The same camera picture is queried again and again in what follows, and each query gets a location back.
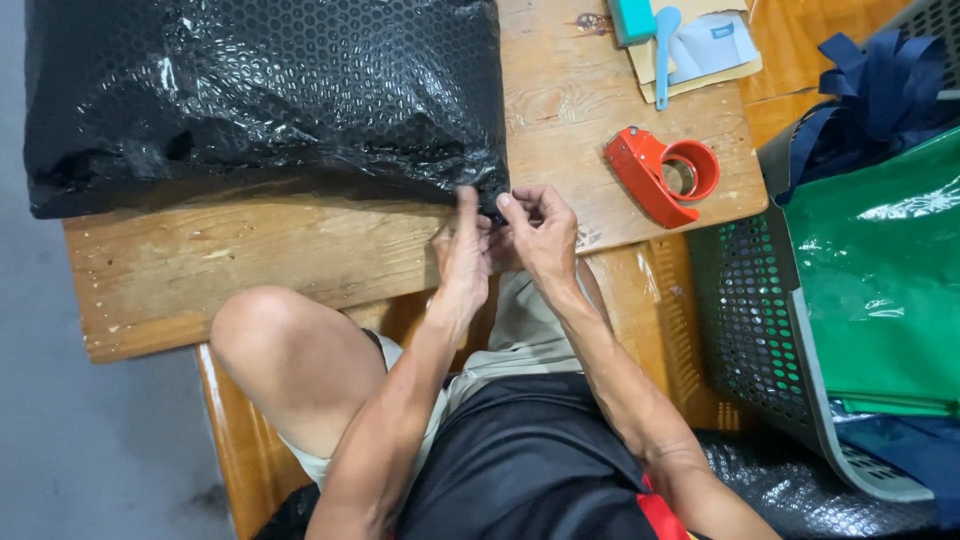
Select person's right hand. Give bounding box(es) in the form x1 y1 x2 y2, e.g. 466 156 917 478
496 185 583 301

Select person's left hand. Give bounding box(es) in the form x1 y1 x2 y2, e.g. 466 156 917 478
432 186 506 313

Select black bubble wrap package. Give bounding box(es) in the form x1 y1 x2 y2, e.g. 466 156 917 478
22 0 512 221

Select beige shorts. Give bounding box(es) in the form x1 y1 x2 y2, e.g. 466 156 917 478
277 270 610 490

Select red tape dispenser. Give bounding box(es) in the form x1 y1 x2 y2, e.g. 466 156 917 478
603 126 722 230

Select orange wooden bench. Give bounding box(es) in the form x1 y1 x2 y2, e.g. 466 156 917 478
195 0 913 540

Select person's left leg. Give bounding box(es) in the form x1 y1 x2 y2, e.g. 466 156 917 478
209 285 391 461

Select light blue plastic spoon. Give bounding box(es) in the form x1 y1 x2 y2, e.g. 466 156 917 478
654 6 684 112

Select teal box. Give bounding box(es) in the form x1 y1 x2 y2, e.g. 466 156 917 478
607 0 660 48

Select black and red shirt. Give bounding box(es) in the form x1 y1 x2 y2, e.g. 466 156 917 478
253 372 710 540

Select beige envelopes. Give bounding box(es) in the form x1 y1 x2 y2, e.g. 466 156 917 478
626 0 765 105

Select white paper pouch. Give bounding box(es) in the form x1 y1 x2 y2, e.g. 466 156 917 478
667 11 761 86

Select grey perforated plastic basket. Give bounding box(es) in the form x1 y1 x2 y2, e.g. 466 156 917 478
686 0 960 504

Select green plastic bag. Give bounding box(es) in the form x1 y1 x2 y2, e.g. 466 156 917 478
782 126 960 418

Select navy blue fabric bag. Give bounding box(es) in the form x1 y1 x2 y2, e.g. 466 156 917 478
772 30 960 207

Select black bubble wrap sheet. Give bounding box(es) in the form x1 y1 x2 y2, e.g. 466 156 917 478
693 429 960 540

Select blue plastic bag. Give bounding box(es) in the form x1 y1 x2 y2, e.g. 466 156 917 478
831 401 960 528

